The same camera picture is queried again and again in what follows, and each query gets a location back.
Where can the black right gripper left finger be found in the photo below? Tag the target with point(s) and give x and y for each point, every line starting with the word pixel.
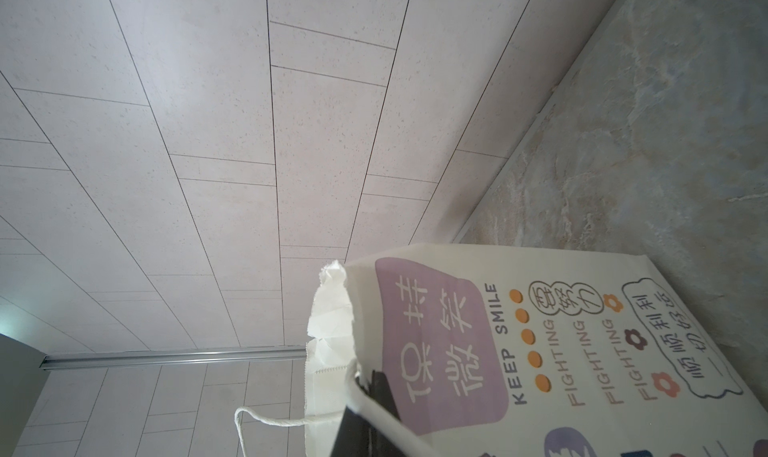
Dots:
pixel 353 436

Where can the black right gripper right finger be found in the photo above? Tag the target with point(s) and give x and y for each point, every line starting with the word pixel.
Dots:
pixel 378 428

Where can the aluminium corner frame post left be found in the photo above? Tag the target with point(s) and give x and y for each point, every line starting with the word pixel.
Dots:
pixel 179 357

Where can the white printed paper bag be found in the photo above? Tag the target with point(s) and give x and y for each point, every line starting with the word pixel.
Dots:
pixel 506 351

